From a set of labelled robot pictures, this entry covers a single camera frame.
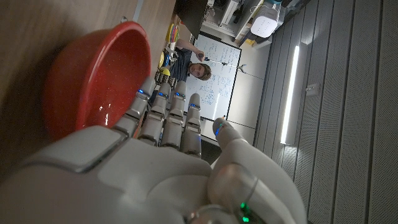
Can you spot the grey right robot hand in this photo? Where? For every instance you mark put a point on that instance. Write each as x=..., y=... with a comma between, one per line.
x=149, y=180

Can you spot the red bowl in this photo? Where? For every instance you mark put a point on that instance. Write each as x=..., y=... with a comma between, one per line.
x=102, y=77

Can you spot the black domino stack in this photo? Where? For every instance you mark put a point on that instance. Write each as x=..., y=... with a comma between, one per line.
x=164, y=80

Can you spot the yellow ball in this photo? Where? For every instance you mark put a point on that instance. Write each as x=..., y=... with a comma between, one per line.
x=165, y=71

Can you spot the seated person in dark shirt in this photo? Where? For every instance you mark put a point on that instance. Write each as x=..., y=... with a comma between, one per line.
x=183, y=63

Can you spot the long grabber tool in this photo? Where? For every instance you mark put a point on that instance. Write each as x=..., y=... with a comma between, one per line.
x=224, y=63

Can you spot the ceiling light strip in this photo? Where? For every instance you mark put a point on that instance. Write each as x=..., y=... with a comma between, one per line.
x=289, y=99

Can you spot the white shelf cabinet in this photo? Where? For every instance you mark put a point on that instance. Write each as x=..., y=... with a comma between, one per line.
x=236, y=18

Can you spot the white air purifier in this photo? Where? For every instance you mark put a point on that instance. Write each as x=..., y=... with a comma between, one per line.
x=264, y=23

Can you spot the whiteboard with black frame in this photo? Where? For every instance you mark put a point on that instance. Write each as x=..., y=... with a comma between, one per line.
x=220, y=90

